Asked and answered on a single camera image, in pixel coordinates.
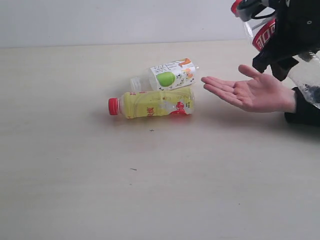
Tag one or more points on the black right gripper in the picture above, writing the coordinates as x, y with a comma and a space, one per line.
297, 30

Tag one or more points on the clear cola bottle red label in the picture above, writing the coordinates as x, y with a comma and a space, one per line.
259, 22

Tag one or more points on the yellow juice bottle red cap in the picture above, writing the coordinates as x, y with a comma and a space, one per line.
133, 105

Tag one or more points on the black sleeved forearm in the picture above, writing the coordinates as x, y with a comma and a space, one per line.
305, 112

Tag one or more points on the clear tea bottle apple label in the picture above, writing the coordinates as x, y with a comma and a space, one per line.
166, 77

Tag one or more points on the person's open bare hand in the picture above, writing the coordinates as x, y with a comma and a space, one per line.
262, 93

